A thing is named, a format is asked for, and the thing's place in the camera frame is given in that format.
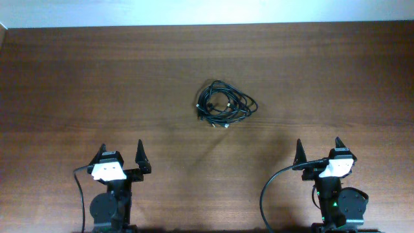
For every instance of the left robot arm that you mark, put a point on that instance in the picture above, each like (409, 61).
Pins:
(111, 210)

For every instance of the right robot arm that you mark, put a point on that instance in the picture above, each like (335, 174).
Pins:
(342, 209)

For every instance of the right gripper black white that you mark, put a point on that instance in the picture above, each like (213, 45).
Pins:
(310, 173)

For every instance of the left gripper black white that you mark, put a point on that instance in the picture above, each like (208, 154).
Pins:
(132, 175)

